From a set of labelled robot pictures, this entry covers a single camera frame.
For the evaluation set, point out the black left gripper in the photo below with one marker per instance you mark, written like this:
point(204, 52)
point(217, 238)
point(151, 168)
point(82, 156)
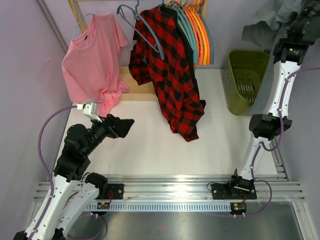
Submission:
point(116, 127)

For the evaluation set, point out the grey button shirt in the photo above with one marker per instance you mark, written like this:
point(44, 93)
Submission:
point(263, 27)

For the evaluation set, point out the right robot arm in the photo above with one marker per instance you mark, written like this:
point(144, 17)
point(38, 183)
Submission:
point(273, 121)

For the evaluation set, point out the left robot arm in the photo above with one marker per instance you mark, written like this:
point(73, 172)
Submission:
point(58, 213)

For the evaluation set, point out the pink t-shirt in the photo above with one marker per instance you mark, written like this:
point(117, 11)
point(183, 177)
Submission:
point(91, 67)

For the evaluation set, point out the red black plaid shirt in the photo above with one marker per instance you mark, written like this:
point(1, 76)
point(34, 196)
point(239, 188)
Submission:
point(158, 56)

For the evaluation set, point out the yellow plastic hanger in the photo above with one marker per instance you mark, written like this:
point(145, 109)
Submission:
point(202, 35)

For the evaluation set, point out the black shirt on hanger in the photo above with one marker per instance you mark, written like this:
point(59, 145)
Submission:
point(187, 47)

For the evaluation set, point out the orange plastic hanger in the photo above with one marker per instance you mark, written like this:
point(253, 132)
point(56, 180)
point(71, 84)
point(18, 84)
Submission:
point(184, 8)

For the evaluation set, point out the teal hanger under plaid shirt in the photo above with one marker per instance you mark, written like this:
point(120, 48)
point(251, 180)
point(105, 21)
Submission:
point(164, 4)

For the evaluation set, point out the teal empty hanger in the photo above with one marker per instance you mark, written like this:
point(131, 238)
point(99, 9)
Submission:
point(181, 22)

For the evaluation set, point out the green plastic basket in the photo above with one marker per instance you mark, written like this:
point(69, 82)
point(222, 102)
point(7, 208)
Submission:
point(242, 78)

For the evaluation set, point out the aluminium corner profile left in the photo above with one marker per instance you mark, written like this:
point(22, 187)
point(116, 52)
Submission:
point(52, 23)

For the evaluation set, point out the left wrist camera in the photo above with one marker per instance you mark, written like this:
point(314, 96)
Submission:
point(90, 110)

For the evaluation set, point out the wooden rack frame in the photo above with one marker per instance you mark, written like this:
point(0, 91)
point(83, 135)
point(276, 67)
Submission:
point(136, 93)

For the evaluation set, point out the white slotted cable duct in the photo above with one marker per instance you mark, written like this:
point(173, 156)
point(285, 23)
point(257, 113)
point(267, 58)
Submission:
point(159, 207)

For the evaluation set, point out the wooden clothes rail rod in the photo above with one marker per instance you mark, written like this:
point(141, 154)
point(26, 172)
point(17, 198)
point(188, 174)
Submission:
point(102, 0)

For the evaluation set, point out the light blue wire hanger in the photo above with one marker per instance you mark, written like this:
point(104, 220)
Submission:
point(79, 17)

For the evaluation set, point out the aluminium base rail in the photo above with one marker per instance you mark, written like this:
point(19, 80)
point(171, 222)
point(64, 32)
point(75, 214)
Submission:
point(194, 188)

